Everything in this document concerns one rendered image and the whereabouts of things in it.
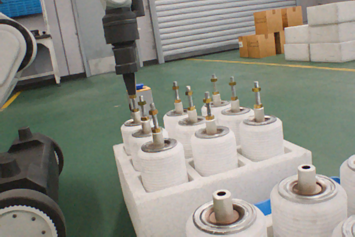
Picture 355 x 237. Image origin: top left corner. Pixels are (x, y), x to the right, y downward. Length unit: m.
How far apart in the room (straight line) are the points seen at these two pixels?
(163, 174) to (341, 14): 2.83
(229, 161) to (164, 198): 0.16
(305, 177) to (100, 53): 5.45
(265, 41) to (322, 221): 4.12
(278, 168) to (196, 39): 5.52
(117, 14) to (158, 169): 0.40
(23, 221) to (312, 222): 0.59
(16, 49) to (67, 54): 4.87
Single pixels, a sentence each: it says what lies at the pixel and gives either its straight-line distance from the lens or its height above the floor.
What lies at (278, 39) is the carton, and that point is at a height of 0.20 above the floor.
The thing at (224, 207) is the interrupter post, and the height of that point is 0.27.
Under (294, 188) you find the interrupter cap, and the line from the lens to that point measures 0.46.
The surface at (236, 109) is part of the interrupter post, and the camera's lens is 0.85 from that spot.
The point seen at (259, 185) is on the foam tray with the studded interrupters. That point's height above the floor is 0.14.
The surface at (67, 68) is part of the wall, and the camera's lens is 5.77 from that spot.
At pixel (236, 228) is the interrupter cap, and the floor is 0.25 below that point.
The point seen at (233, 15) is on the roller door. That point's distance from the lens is 6.52.
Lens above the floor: 0.47
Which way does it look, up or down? 12 degrees down
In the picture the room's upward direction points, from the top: 9 degrees counter-clockwise
